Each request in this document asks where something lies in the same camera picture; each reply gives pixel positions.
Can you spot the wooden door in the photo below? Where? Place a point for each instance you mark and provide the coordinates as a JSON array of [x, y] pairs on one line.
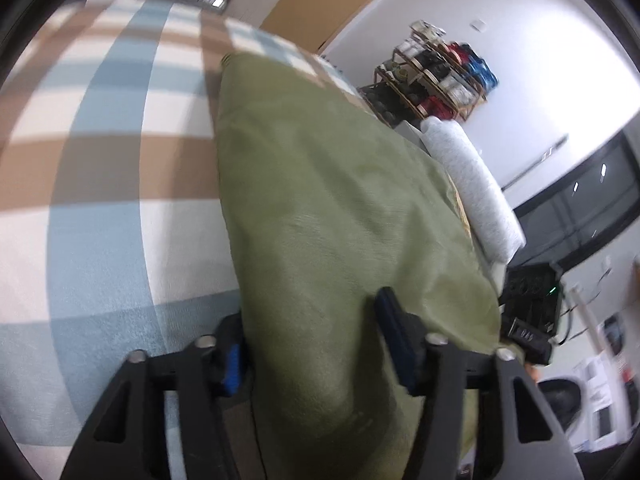
[[325, 5]]

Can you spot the checkered blanket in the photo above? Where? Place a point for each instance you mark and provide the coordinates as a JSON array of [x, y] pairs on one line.
[[110, 185]]

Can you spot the wooden shoe rack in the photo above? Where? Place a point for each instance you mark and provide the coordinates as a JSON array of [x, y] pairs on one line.
[[440, 80]]

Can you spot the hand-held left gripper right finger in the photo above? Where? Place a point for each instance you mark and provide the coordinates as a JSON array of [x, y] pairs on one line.
[[395, 327]]

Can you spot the white fluffy pillow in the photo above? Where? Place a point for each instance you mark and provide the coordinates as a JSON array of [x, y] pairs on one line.
[[475, 190]]

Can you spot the green and mustard jacket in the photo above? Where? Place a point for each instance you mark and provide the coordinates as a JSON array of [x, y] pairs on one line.
[[340, 220]]

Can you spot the white light switch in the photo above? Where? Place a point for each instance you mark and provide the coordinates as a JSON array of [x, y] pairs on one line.
[[479, 25]]

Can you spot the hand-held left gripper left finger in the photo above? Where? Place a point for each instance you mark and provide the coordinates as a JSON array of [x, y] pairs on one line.
[[231, 365]]

